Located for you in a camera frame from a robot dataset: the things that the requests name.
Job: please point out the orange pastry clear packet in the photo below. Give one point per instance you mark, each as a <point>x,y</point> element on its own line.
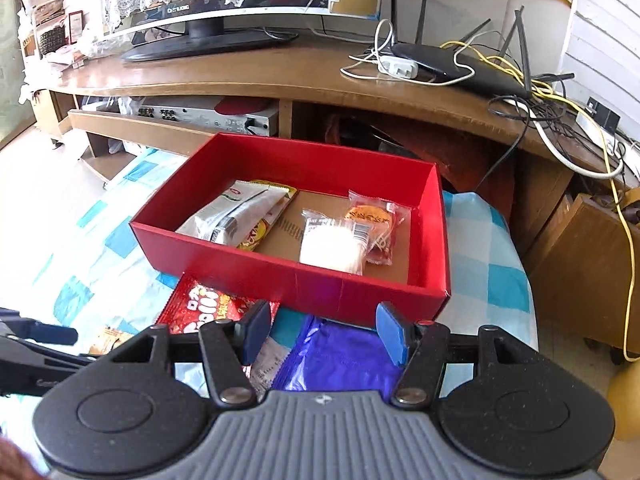
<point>384,218</point>

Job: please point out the white power strip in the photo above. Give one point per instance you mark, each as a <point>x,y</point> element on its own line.
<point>616,144</point>

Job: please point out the white power adapter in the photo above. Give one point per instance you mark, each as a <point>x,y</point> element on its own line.
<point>399,68</point>

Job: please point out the yellow round bin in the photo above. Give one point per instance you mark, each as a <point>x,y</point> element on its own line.
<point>624,399</point>

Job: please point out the clear bag white snack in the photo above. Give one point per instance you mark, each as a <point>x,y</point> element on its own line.
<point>336,244</point>

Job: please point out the blue white checkered tablecloth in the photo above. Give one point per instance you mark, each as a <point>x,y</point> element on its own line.
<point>70,258</point>

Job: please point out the red cardboard box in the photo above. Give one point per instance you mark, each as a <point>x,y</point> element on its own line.
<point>417,282</point>

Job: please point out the yellow mango snack pouch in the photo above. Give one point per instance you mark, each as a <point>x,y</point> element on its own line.
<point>263,227</point>

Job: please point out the television with black base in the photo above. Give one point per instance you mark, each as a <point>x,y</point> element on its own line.
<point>186,28</point>

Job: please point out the black wifi router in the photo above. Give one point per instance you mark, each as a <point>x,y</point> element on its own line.
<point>459,62</point>

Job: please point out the brown cardboard box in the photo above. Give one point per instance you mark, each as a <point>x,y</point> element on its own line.
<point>579,272</point>

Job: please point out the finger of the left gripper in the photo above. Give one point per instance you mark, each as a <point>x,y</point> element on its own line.
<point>28,328</point>

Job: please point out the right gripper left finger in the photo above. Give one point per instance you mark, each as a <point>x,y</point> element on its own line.
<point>227,346</point>

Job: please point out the white snack pouch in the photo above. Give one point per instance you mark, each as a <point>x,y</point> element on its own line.
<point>228,219</point>

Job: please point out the silver media player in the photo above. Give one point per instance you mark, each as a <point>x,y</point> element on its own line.
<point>232,114</point>

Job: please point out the red candy bag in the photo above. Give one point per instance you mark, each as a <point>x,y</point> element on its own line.
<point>193,304</point>

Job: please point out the wooden TV stand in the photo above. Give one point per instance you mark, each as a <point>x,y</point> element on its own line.
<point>475,148</point>

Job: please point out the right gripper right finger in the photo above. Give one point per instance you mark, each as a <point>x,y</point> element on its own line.
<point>420,349</point>

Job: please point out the small white sauce packet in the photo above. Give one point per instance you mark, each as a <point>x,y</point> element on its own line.
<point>265,368</point>

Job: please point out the purple snack packet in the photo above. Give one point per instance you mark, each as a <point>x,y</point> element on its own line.
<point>329,356</point>

